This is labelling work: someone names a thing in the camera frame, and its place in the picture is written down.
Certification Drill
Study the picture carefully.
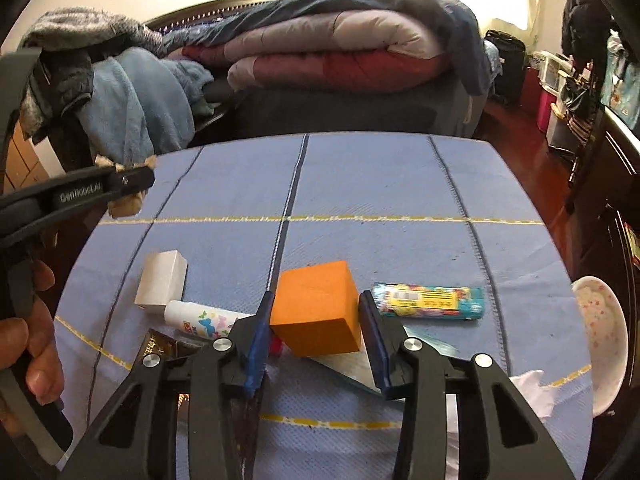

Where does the crumpled white tissue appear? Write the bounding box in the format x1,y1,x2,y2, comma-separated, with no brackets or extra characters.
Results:
510,370,556,419

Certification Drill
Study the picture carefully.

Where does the blue checked tablecloth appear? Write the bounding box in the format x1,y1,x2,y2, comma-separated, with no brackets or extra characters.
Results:
56,133,592,476

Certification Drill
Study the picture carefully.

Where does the person's left hand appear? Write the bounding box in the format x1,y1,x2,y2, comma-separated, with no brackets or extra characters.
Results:
1,260,64,405

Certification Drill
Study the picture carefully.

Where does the bed with grey sheet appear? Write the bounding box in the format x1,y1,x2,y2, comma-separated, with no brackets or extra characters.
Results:
142,0,504,139

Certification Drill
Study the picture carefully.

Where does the beige crumpled paper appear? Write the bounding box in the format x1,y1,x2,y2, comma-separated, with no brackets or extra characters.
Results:
94,155,157,220

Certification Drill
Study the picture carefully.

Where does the grey knit garment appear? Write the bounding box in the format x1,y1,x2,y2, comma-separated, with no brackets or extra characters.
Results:
20,6,163,144

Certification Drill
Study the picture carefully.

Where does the small white box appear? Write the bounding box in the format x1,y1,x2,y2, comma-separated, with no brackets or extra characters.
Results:
134,250,188,313

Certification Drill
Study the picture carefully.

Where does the pink speckled trash bin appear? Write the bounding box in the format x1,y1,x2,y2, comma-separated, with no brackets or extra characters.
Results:
572,276,629,417

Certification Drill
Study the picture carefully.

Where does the black suitcase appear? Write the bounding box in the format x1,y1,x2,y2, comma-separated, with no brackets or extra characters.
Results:
485,29,527,104

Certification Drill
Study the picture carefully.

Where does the hanging dark clothes pile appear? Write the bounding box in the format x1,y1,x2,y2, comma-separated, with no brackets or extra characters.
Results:
560,0,640,131

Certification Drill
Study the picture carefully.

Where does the colourful candy tube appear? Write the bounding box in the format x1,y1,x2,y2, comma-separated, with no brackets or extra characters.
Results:
371,283,485,321

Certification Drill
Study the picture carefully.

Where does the green wet wipes pack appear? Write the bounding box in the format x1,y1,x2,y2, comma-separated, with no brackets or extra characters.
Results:
304,326,457,395

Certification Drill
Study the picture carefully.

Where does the orange foam cube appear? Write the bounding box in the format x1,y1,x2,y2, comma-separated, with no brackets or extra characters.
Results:
270,260,361,358

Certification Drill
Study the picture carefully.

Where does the dark blue duvet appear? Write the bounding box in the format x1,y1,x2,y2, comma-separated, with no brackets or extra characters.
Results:
162,0,492,96

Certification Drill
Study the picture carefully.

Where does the dark wooden dresser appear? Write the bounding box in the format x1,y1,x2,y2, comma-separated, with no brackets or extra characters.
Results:
565,106,639,479

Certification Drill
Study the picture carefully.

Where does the white butterfly print tube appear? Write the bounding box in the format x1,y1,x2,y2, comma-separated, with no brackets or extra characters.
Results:
164,292,273,342

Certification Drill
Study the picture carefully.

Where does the light blue fleece blanket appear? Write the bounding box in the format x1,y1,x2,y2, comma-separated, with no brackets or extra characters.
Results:
76,47,214,167

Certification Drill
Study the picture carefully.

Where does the pink and red folded quilt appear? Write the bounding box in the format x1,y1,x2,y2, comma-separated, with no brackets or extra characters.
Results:
169,10,450,93

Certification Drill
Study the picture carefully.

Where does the brown foil wrapper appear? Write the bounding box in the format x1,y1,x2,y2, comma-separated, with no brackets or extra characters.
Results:
136,328,198,362

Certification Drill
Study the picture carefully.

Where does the pink storage box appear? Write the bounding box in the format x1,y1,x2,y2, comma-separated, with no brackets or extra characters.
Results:
536,84,556,132

